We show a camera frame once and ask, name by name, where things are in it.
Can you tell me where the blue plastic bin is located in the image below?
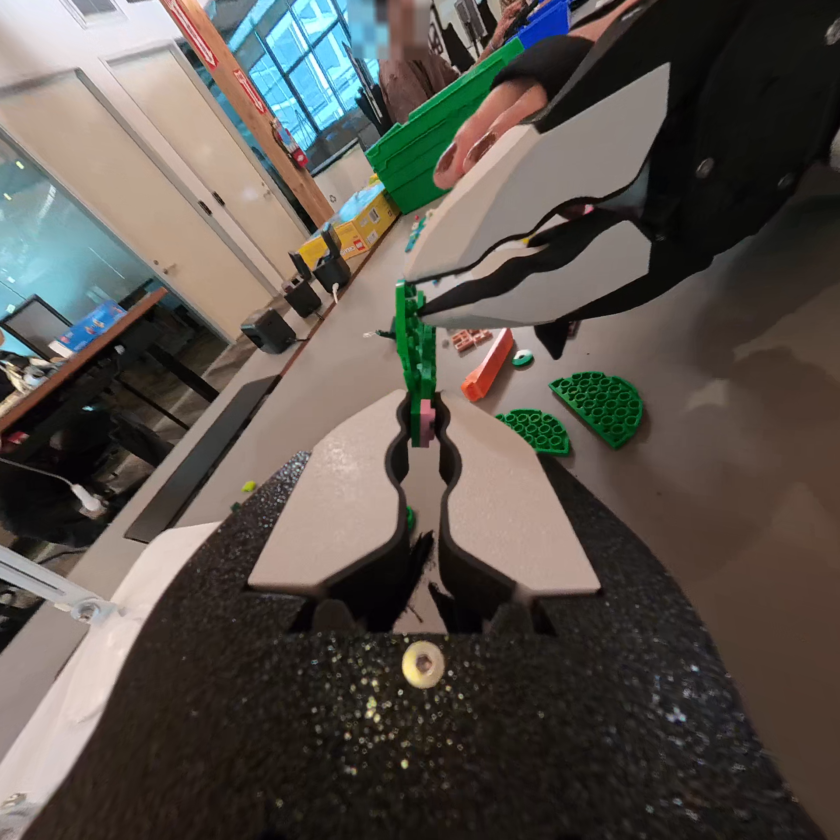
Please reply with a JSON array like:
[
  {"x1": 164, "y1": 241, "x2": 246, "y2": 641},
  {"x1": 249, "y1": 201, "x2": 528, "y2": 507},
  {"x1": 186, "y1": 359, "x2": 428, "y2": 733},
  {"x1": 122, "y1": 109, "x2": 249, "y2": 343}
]
[{"x1": 508, "y1": 0, "x2": 572, "y2": 47}]

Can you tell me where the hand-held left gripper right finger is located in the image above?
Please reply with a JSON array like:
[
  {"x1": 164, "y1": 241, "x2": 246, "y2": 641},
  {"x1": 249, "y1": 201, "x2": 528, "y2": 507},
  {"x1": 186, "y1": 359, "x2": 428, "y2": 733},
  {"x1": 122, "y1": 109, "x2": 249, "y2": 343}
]
[{"x1": 438, "y1": 390, "x2": 602, "y2": 632}]

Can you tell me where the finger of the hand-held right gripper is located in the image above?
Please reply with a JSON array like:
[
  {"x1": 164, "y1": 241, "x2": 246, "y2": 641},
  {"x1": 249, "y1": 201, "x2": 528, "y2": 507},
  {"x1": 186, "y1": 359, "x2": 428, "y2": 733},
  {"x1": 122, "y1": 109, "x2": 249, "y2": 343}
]
[
  {"x1": 420, "y1": 210, "x2": 657, "y2": 329},
  {"x1": 402, "y1": 62, "x2": 672, "y2": 284}
]

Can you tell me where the large green half-round plate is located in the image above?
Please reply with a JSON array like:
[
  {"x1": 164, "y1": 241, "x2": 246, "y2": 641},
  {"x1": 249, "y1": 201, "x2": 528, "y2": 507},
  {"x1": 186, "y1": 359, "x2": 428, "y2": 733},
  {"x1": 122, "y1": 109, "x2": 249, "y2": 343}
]
[{"x1": 549, "y1": 371, "x2": 644, "y2": 450}]

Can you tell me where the white double door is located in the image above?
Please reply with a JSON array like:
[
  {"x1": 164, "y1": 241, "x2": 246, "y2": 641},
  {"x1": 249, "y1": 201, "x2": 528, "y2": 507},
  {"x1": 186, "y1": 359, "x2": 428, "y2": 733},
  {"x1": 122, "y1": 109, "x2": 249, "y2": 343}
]
[{"x1": 98, "y1": 39, "x2": 309, "y2": 290}]

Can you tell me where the pile of mixed lego pieces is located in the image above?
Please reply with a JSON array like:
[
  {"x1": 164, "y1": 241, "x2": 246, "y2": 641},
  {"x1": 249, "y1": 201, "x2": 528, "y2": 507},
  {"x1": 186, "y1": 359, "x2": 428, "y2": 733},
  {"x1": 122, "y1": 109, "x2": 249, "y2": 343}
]
[{"x1": 403, "y1": 210, "x2": 437, "y2": 253}]

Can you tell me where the blue lego box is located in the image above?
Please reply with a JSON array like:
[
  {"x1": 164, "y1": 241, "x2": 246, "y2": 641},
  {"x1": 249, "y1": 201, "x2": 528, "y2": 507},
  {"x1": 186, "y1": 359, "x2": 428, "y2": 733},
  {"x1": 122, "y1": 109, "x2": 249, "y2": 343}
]
[{"x1": 56, "y1": 300, "x2": 127, "y2": 352}]

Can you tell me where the white power adapter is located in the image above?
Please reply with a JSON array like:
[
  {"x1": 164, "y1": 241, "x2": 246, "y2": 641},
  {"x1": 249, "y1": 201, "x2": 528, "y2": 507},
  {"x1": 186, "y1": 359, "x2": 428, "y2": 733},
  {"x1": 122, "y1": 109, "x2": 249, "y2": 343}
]
[{"x1": 0, "y1": 456, "x2": 109, "y2": 516}]

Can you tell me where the green lego plate assembly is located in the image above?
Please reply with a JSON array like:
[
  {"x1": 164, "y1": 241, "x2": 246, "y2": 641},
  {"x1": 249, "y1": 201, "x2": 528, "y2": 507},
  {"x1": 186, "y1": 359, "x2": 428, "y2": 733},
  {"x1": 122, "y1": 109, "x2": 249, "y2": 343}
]
[{"x1": 394, "y1": 279, "x2": 439, "y2": 448}]

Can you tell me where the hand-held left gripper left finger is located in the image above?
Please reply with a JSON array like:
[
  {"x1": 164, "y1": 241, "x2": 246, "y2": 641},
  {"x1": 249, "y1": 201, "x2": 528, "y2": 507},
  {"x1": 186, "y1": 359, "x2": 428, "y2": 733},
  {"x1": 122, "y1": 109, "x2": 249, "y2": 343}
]
[{"x1": 248, "y1": 389, "x2": 409, "y2": 632}]

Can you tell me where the dark computer monitor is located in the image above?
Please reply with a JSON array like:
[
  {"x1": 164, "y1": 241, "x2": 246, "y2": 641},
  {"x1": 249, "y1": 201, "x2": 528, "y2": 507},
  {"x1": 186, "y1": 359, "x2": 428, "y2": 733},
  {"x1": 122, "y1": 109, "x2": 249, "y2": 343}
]
[{"x1": 0, "y1": 294, "x2": 73, "y2": 361}]

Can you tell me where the black office chair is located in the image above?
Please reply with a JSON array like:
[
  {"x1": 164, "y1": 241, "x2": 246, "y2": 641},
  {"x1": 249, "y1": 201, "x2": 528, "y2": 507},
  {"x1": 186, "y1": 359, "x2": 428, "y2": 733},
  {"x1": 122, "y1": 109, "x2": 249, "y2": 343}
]
[{"x1": 0, "y1": 407, "x2": 178, "y2": 546}]

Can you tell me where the black table cable tray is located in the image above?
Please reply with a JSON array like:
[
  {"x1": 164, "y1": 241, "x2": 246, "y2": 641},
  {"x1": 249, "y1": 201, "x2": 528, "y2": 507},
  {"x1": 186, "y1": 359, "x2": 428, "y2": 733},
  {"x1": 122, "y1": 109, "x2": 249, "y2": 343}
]
[{"x1": 123, "y1": 375, "x2": 282, "y2": 544}]

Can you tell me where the wooden top desk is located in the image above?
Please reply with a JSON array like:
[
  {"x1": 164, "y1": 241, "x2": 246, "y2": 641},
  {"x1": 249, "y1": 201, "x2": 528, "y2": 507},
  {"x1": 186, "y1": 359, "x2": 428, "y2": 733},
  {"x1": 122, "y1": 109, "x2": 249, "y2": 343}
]
[{"x1": 0, "y1": 287, "x2": 221, "y2": 460}]

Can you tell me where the tall black charging dock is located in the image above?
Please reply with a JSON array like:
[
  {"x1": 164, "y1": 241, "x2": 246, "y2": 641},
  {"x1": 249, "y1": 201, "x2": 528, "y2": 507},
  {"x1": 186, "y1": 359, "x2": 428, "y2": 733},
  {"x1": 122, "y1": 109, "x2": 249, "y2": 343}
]
[{"x1": 314, "y1": 223, "x2": 352, "y2": 294}]

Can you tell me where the large window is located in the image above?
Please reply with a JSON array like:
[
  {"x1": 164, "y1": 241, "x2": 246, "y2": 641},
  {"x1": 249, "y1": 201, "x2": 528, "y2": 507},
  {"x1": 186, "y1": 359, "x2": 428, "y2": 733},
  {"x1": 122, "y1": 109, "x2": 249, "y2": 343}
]
[{"x1": 197, "y1": 0, "x2": 395, "y2": 172}]

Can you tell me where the wooden pillar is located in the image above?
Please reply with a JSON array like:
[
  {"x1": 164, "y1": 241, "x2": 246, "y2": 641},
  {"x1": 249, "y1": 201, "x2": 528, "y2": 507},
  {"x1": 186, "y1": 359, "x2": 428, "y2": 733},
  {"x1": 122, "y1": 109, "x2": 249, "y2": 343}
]
[{"x1": 157, "y1": 0, "x2": 336, "y2": 227}]

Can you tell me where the glass office partition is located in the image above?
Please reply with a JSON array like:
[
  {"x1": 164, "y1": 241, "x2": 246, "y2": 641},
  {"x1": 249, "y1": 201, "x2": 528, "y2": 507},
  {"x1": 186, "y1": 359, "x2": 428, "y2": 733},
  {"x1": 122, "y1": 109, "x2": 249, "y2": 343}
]
[{"x1": 0, "y1": 128, "x2": 198, "y2": 342}]

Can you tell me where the orange brick separator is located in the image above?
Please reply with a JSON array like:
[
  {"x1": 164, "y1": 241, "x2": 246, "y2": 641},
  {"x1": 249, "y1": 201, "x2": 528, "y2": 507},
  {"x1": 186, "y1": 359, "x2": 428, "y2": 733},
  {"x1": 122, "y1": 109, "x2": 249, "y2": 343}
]
[{"x1": 461, "y1": 327, "x2": 515, "y2": 403}]

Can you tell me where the yellow lego box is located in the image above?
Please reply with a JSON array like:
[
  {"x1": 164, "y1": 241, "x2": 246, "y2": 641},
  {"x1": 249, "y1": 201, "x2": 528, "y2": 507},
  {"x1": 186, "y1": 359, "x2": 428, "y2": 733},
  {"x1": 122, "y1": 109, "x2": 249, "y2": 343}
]
[{"x1": 298, "y1": 190, "x2": 401, "y2": 263}]

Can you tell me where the person's right hand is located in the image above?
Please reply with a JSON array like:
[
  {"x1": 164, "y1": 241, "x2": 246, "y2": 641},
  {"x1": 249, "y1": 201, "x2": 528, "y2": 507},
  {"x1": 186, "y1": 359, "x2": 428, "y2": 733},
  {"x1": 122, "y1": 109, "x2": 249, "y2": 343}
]
[{"x1": 433, "y1": 36, "x2": 595, "y2": 191}]

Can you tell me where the green half-round lego plate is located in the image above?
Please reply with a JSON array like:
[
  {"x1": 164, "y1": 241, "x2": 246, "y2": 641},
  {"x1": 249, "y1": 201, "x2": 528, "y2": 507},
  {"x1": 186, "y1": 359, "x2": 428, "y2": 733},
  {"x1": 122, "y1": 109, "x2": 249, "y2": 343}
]
[{"x1": 494, "y1": 409, "x2": 572, "y2": 457}]

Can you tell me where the green plastic storage bin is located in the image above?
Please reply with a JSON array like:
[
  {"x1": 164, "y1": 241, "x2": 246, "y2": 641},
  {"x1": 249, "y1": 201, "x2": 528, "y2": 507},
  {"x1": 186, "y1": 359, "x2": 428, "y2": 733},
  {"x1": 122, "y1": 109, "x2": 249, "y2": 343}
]
[{"x1": 364, "y1": 38, "x2": 526, "y2": 216}]

